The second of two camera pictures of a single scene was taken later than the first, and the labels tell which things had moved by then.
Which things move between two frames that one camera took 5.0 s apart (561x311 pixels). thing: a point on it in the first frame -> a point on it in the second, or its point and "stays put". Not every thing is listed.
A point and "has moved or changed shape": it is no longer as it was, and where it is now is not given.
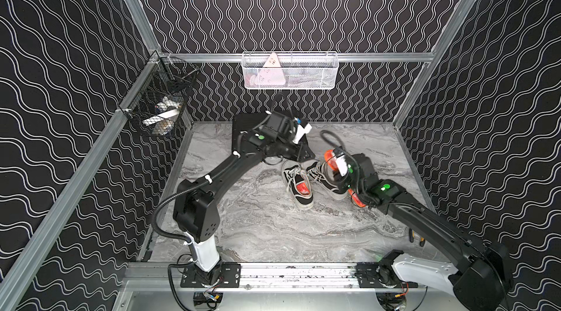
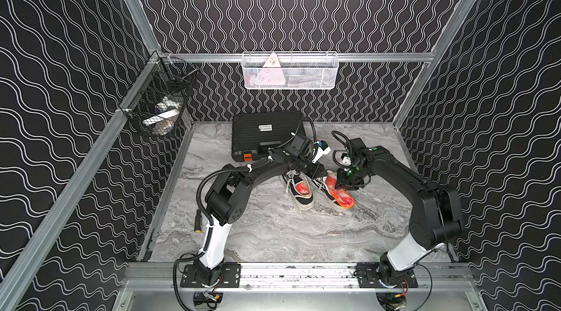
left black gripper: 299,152 -> 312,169
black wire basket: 155,102 stays put
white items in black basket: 163,123 stays put
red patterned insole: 302,188 stays put
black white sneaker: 298,183 stays put
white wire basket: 288,70 stays put
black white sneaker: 321,175 has moved or changed shape
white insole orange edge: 329,156 -> 342,197
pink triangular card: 272,73 stays put
